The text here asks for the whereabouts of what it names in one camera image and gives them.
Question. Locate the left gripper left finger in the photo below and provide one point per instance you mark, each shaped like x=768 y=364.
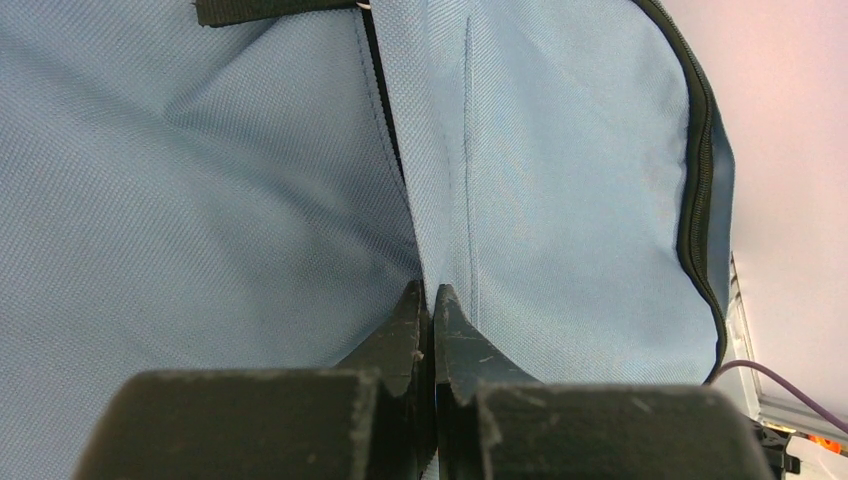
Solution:
x=371 y=416

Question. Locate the blue grey backpack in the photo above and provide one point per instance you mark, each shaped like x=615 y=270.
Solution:
x=257 y=196

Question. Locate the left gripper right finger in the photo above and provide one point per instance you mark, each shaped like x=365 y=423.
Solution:
x=495 y=421

